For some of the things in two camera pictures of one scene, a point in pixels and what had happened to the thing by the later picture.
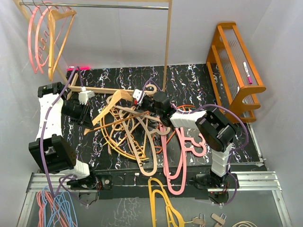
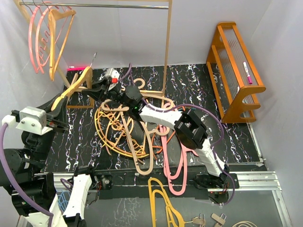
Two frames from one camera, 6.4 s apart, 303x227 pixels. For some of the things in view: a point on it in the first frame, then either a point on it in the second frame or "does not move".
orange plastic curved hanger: (113, 152) -> (130, 156)
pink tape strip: (77, 69) does not move
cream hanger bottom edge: (244, 222) does not move
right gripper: (141, 102) -> (97, 95)
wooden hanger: (117, 95) -> (84, 82)
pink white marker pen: (248, 76) does not move
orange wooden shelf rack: (233, 74) does not move
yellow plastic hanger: (172, 214) does not move
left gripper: (85, 120) -> (54, 113)
